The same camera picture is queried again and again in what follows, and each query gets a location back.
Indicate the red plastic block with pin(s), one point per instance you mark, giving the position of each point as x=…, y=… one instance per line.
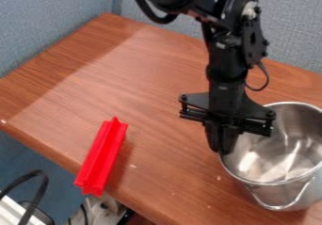
x=97, y=165

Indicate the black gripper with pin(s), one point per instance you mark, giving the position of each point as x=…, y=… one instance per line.
x=228, y=114

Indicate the black white striped object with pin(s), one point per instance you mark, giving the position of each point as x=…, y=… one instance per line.
x=30, y=206

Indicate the white device under table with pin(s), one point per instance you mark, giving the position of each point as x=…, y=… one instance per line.
x=97, y=211

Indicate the metal pot with handle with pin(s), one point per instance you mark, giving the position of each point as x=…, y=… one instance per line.
x=279, y=167

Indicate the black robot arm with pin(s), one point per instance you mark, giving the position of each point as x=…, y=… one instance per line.
x=236, y=48

